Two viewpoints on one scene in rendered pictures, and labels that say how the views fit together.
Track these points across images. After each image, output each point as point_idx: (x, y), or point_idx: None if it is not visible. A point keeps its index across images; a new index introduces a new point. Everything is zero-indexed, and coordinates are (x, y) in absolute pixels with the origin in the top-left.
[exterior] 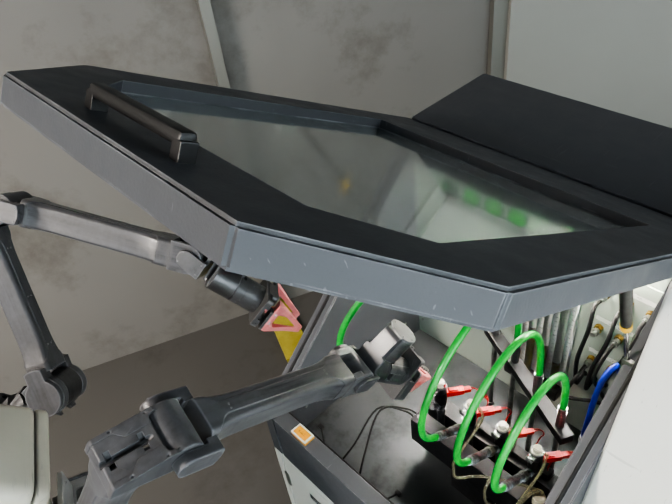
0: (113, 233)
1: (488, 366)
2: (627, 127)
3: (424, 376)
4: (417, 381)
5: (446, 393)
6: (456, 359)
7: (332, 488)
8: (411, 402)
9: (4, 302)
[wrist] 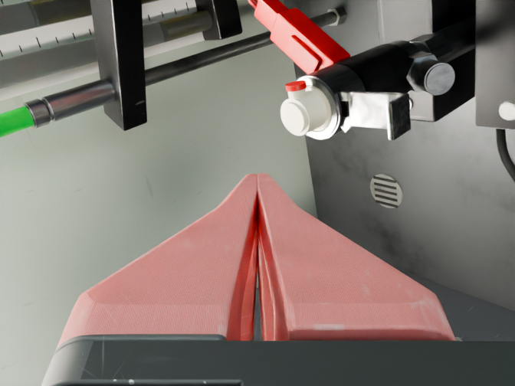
0: None
1: (282, 80)
2: None
3: (140, 261)
4: (206, 337)
5: (335, 63)
6: (318, 145)
7: None
8: (466, 168)
9: None
